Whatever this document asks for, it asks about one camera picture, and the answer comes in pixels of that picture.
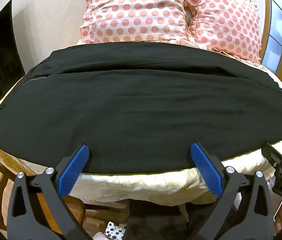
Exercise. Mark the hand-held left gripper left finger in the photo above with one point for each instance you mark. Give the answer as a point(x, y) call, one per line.
point(73, 170)

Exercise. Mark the pink polka dot pillow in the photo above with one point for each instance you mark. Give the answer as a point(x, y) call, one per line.
point(226, 27)
point(136, 10)

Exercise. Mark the white dotted cloth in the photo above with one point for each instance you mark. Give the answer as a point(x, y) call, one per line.
point(113, 231)

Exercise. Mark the blue glass window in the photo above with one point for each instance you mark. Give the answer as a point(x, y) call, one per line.
point(278, 20)

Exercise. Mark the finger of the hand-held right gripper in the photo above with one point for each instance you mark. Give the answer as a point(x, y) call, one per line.
point(273, 153)

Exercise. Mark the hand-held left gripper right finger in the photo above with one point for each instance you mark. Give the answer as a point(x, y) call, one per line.
point(206, 170)

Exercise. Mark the yellow patterned bed sheet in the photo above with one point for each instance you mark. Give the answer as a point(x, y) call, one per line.
point(136, 187)
point(5, 153)

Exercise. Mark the black pants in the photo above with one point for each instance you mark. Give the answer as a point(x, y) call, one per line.
point(141, 110)

